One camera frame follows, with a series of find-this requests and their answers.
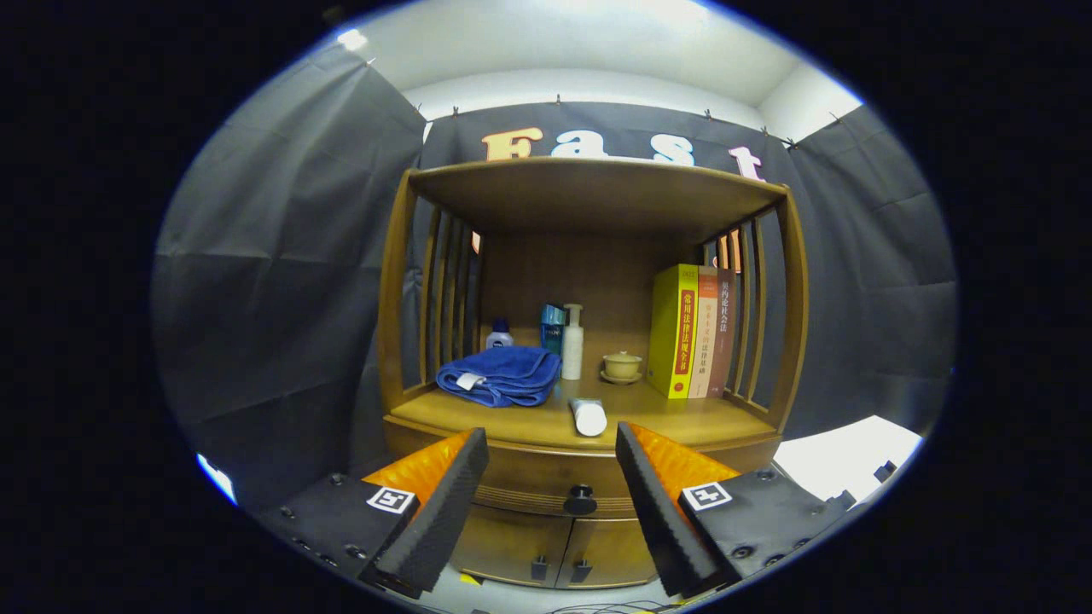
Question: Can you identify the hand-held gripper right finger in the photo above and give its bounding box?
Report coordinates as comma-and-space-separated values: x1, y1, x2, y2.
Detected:
614, 420, 854, 600

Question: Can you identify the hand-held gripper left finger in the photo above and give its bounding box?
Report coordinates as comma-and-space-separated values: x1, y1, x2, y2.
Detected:
256, 426, 491, 600

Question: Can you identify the wooden drawer with black knob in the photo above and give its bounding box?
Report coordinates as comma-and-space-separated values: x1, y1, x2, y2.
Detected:
384, 415, 781, 519

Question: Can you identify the white squeeze tube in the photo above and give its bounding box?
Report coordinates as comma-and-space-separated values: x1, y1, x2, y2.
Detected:
568, 397, 609, 438

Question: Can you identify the wooden cabinet door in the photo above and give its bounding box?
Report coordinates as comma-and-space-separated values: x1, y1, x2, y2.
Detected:
448, 503, 574, 589
555, 516, 659, 589

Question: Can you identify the wooden countertop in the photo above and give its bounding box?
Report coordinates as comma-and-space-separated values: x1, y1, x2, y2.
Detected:
388, 375, 779, 451

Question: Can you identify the white side cabinet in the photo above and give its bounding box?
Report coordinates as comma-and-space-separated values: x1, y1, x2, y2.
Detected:
772, 415, 925, 513

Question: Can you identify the wooden cabinet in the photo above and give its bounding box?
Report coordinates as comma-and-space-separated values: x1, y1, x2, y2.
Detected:
375, 156, 810, 591

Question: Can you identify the beige lidded teacup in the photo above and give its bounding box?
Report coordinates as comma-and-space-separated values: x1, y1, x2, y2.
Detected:
600, 350, 644, 385

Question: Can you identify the blue folded towel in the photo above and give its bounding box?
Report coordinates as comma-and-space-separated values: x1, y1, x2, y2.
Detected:
436, 345, 562, 408

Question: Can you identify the yellow book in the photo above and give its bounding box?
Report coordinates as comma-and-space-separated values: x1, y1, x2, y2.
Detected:
646, 264, 700, 400

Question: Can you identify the white pump bottle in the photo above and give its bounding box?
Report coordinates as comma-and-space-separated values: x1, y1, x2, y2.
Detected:
561, 304, 585, 381

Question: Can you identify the orange and white book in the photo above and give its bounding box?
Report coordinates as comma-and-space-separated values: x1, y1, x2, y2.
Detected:
688, 265, 719, 399

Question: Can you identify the brown book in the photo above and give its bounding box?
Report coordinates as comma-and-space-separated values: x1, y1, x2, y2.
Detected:
706, 269, 736, 398

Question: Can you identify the teal blue bottle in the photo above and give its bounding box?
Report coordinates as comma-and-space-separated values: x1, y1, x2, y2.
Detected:
539, 304, 566, 355

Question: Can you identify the black backdrop cloth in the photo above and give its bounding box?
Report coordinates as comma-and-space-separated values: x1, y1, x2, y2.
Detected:
149, 43, 961, 513

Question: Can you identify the black cable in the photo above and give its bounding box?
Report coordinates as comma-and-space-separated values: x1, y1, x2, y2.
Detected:
546, 600, 675, 614

